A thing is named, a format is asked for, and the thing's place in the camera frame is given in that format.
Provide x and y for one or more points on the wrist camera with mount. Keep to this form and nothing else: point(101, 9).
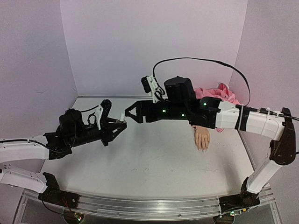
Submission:
point(152, 88)
point(99, 117)

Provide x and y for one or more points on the white nail polish cap brush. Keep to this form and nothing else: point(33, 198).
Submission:
point(122, 115)

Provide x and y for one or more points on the mannequin hand with long nails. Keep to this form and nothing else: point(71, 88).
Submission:
point(202, 138)

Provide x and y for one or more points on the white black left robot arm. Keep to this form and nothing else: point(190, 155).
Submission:
point(45, 147)

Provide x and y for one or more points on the pink nail polish bottle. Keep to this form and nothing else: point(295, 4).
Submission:
point(121, 121)

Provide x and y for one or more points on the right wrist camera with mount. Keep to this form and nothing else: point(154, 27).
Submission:
point(152, 88)

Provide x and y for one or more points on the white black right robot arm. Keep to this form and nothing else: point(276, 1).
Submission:
point(209, 112)

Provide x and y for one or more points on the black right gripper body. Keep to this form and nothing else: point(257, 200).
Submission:
point(144, 111)

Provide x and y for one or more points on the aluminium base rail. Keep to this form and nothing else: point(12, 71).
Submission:
point(61, 207)

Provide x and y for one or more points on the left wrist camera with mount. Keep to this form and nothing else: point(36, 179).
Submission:
point(99, 117)

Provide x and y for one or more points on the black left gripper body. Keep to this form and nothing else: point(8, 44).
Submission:
point(82, 137)

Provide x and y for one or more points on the pink zip hoodie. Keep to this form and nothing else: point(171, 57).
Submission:
point(223, 92)

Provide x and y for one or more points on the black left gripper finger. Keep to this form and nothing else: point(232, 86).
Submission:
point(113, 130)
point(110, 122)

